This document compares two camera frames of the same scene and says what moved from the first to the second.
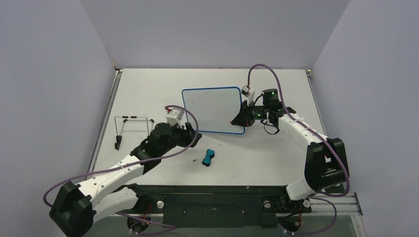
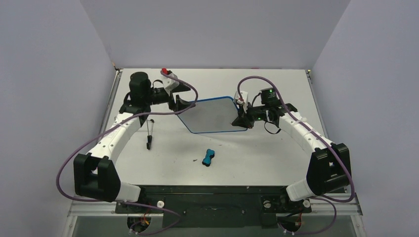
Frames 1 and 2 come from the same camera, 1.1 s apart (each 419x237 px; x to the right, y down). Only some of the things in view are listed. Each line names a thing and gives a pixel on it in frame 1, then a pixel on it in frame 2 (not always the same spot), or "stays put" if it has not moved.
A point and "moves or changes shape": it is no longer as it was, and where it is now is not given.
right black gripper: (248, 113) stays put
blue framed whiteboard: (214, 108) moves or changes shape
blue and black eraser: (209, 155) stays put
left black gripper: (188, 134) -> (180, 104)
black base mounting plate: (216, 206) stays put
